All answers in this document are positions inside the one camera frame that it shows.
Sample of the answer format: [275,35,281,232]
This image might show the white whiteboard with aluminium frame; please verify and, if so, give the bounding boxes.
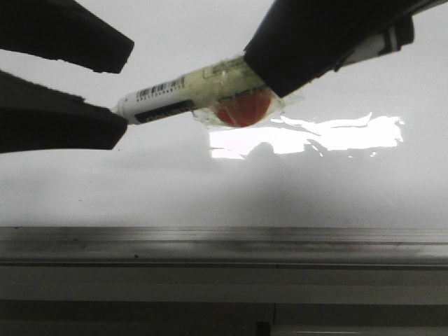
[1,4,447,267]

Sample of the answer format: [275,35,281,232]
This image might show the white whiteboard marker pen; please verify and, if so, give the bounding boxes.
[113,47,301,127]

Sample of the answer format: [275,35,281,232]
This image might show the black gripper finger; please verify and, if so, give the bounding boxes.
[1,71,127,153]
[1,1,134,74]
[244,1,441,97]

